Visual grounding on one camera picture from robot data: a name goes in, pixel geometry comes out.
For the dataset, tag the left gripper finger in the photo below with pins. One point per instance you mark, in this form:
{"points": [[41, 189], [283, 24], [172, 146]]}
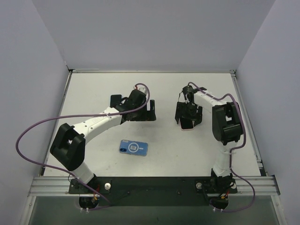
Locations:
{"points": [[115, 100], [151, 114]]}

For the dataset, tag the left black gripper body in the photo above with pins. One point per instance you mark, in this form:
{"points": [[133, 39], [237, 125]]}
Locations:
{"points": [[145, 117]]}

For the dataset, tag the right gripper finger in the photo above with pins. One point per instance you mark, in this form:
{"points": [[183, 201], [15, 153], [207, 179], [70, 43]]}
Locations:
{"points": [[198, 116], [178, 112]]}

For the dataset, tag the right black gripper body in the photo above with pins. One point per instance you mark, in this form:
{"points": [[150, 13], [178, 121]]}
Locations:
{"points": [[189, 113]]}

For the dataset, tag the blue phone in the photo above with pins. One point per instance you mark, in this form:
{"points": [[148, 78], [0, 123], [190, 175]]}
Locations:
{"points": [[133, 148]]}

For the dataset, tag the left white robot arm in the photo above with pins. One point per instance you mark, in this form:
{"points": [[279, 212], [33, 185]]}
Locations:
{"points": [[69, 143]]}

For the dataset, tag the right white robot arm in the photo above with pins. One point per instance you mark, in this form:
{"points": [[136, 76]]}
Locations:
{"points": [[227, 125]]}

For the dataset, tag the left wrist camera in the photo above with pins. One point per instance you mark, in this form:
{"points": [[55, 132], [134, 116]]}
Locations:
{"points": [[142, 88]]}

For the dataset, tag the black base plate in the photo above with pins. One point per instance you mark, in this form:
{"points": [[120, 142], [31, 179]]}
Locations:
{"points": [[150, 191]]}

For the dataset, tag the aluminium front rail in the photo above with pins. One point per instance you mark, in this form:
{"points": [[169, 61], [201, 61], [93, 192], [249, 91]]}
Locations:
{"points": [[63, 186]]}

